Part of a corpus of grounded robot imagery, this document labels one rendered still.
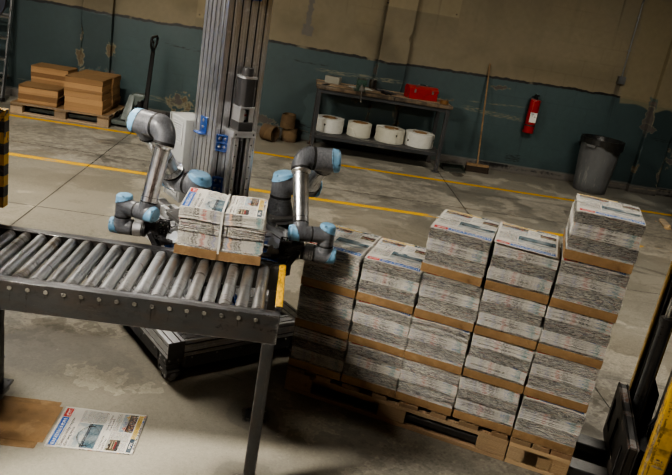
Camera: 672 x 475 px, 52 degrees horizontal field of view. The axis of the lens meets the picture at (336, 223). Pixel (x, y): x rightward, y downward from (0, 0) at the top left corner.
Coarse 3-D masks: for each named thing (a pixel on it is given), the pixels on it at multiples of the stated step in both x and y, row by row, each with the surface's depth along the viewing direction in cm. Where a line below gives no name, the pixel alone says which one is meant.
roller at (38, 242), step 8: (32, 240) 291; (40, 240) 293; (24, 248) 281; (32, 248) 284; (40, 248) 293; (16, 256) 273; (24, 256) 276; (8, 264) 265; (16, 264) 268; (0, 272) 258; (8, 272) 261
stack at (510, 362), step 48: (336, 240) 345; (384, 240) 358; (384, 288) 329; (432, 288) 322; (480, 288) 315; (384, 336) 336; (432, 336) 327; (480, 336) 320; (528, 336) 313; (288, 384) 360; (336, 384) 351; (384, 384) 342; (432, 384) 333; (480, 384) 326; (432, 432) 341; (480, 432) 332
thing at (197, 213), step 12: (192, 192) 311; (204, 192) 314; (216, 192) 319; (192, 204) 296; (204, 204) 299; (216, 204) 303; (180, 216) 293; (192, 216) 294; (204, 216) 294; (180, 228) 296; (192, 228) 296; (204, 228) 296; (180, 240) 298; (192, 240) 298; (204, 240) 298
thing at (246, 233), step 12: (240, 204) 309; (252, 204) 311; (264, 204) 313; (240, 216) 295; (252, 216) 295; (264, 216) 298; (228, 228) 296; (240, 228) 297; (252, 228) 297; (264, 228) 299; (228, 240) 299; (240, 240) 299; (252, 240) 299; (264, 240) 316; (228, 252) 300; (240, 252) 300; (252, 252) 301
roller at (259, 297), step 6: (258, 270) 304; (264, 270) 301; (258, 276) 296; (264, 276) 295; (258, 282) 288; (264, 282) 289; (258, 288) 282; (264, 288) 284; (258, 294) 276; (264, 294) 279; (258, 300) 271; (264, 300) 275; (252, 306) 268; (258, 306) 266
